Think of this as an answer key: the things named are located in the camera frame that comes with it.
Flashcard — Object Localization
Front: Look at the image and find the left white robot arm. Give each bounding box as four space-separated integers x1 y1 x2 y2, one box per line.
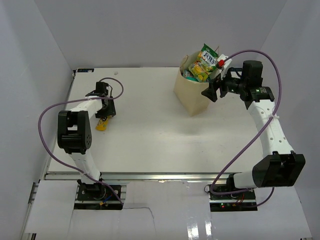
57 81 116 200

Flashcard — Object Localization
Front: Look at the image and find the green yellow snack packet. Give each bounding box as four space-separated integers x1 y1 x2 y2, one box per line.
188 43 219 83

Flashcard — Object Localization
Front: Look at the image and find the yellow candy packet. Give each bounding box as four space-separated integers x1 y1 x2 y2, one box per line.
95 117 109 132

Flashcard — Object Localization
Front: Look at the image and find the teal snack packet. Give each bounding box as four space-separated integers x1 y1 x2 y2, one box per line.
182 69 198 82

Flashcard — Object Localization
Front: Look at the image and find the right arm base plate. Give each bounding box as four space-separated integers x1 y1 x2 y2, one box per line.
203 184 258 213

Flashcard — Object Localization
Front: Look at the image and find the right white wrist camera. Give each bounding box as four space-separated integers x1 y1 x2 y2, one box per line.
216 54 232 78

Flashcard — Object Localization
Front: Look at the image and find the white paper sheet front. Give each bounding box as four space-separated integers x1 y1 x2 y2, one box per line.
25 180 312 240

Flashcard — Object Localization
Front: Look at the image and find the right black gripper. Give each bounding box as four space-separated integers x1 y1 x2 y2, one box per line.
201 66 247 103

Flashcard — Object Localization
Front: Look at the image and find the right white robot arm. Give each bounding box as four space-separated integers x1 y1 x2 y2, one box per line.
201 60 306 200

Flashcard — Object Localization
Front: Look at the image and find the aluminium table frame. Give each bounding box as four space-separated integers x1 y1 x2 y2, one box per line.
24 66 285 236

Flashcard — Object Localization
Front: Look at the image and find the brown paper bag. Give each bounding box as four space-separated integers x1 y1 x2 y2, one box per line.
173 51 219 117

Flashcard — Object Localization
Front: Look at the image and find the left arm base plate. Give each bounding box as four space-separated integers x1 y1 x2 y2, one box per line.
74 185 123 211

